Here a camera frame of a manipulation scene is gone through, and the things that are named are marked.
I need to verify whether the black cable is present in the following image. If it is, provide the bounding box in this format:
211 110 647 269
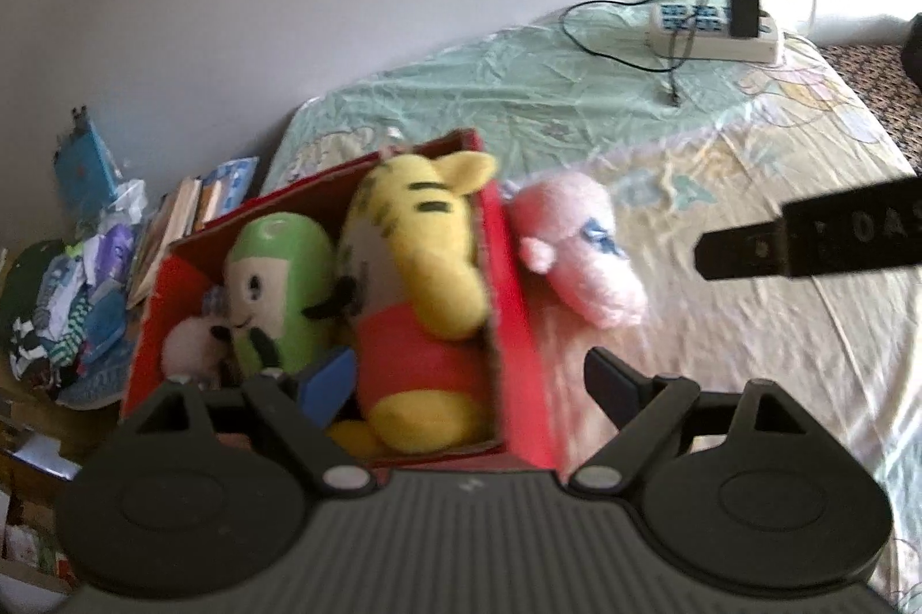
561 0 759 108

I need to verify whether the red cardboard box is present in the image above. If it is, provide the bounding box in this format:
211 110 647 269
119 128 567 472

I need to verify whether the white power strip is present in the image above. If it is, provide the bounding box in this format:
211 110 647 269
644 0 784 66

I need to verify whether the pink pig plush toy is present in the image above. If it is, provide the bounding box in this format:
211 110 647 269
507 170 650 329

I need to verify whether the dark green cloth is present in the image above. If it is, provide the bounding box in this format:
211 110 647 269
0 238 67 328

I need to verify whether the black charger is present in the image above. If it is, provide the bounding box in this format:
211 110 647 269
723 0 763 40

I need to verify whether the white crumpled plastic bag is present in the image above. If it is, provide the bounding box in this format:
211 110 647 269
92 177 150 242

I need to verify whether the dark patterned cloth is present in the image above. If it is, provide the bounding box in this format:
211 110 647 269
816 41 922 170

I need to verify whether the white fluffy plush toy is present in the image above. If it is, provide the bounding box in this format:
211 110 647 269
159 314 236 389

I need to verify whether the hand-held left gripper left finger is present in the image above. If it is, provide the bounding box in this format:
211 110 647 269
121 346 377 498

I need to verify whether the yellow striped plush toy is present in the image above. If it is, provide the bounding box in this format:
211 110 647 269
327 149 500 458

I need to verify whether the purple packet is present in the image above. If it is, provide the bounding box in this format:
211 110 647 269
81 223 135 285

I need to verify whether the blue plastic box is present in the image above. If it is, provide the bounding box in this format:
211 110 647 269
53 105 125 213

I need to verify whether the pile of clothes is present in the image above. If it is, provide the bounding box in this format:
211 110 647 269
0 238 146 411

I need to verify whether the blue white packet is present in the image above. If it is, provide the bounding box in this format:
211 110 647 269
197 156 261 228

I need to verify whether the green plush toy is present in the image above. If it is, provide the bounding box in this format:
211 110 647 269
219 211 337 375

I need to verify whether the row of books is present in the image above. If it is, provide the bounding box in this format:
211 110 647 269
128 175 226 310

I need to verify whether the dark object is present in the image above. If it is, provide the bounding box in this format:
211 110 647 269
900 12 922 98

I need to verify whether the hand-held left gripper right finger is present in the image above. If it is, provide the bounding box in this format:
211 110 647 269
569 347 831 495

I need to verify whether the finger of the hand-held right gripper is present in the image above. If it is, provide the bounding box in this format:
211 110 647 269
693 215 791 284

